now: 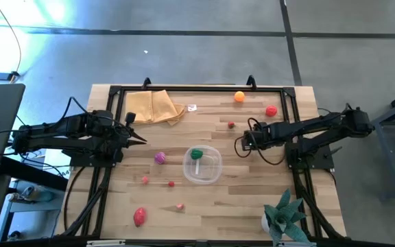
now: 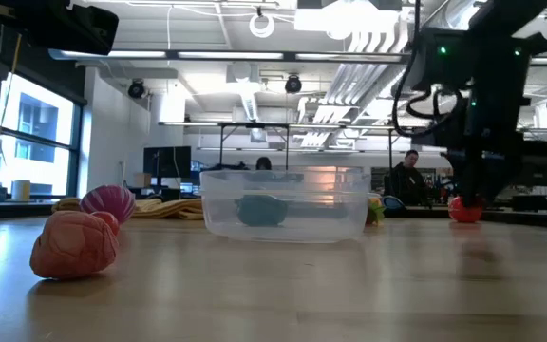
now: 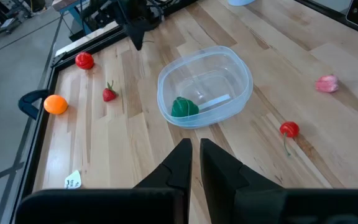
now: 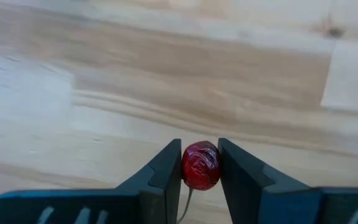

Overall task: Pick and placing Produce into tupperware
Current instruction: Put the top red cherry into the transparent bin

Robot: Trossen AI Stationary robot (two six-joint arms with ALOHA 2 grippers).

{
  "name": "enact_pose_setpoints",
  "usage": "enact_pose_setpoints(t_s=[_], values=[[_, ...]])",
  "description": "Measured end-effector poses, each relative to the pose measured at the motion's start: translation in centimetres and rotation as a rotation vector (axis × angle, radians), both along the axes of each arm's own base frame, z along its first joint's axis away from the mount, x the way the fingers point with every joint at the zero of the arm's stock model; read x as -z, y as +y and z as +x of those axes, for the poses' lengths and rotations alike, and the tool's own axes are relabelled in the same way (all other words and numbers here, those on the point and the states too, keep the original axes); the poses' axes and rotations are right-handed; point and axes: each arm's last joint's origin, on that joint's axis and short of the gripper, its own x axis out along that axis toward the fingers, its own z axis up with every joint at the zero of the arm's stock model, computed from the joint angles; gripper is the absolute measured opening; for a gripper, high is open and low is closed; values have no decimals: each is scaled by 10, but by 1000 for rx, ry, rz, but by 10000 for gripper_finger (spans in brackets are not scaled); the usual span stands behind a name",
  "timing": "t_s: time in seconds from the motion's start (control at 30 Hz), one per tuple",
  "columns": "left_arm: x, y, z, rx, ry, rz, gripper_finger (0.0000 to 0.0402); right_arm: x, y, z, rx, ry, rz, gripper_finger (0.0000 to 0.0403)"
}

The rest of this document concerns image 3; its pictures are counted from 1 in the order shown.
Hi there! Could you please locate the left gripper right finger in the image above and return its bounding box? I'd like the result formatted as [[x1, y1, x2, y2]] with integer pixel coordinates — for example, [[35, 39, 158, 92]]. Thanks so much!
[[200, 138, 287, 224]]

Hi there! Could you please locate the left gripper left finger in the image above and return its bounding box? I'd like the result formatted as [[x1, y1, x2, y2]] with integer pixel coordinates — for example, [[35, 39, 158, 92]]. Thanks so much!
[[134, 138, 193, 224]]

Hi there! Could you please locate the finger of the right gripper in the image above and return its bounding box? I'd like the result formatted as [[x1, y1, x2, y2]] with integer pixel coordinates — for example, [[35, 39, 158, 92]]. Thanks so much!
[[125, 24, 140, 51], [137, 24, 150, 51]]

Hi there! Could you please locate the red toy tomato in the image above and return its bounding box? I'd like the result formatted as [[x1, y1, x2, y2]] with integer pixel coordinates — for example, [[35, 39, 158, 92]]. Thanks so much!
[[75, 51, 95, 70]]

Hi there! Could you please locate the orange toy fruit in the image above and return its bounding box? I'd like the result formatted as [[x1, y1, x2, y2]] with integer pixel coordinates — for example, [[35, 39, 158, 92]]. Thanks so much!
[[43, 94, 69, 115]]

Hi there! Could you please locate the pink wrinkled toy vegetable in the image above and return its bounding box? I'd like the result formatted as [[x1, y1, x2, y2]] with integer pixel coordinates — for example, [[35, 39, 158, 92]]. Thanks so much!
[[314, 74, 339, 93]]

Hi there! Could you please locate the clear plastic tupperware container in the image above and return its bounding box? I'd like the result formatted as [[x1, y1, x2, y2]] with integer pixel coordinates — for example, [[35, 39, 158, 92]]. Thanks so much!
[[157, 45, 254, 130]]

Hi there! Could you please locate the dark blue-grey table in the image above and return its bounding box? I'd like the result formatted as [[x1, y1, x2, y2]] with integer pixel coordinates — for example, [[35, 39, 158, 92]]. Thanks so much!
[[52, 0, 94, 43]]

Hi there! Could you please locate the white handwritten paper note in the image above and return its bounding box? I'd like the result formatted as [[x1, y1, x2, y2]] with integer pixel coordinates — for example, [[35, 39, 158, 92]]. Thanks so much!
[[63, 169, 83, 190]]

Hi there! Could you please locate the black aluminium table frame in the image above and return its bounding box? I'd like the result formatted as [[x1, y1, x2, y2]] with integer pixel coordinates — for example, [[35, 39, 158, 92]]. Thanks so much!
[[9, 0, 358, 224]]

